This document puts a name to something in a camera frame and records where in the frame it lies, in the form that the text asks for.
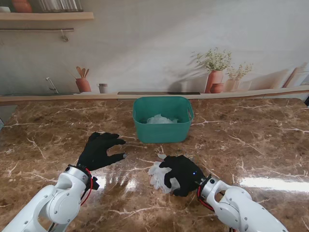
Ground small dried flower bouquet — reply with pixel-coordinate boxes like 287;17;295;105
226;63;253;81

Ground row of glass jars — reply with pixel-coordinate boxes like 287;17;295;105
38;0;84;13

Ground terracotta utensil pot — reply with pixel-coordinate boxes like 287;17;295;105
75;77;92;93

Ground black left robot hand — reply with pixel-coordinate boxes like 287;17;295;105
76;131;128;171

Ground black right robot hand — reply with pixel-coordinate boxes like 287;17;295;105
159;155;206;198

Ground red black left arm cables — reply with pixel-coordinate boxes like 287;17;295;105
48;169;94;232

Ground red black arm cables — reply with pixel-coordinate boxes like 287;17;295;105
48;169;94;232
196;185;239;232

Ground chrome faucet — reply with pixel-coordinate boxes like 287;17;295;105
45;77;59;94

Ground pale wooden cutting board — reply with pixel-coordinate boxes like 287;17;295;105
282;63;306;88

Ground metal wall rail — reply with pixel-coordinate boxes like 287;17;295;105
0;28;74;31

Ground wooden wall shelf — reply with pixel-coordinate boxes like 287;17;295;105
0;11;94;21

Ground terracotta jar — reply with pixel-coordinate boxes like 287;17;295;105
12;0;33;13

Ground teal plastic basket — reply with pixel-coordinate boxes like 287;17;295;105
132;96;195;144

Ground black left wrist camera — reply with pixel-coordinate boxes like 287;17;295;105
90;176;101;191

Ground red black right arm cables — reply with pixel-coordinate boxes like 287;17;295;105
196;185;239;232

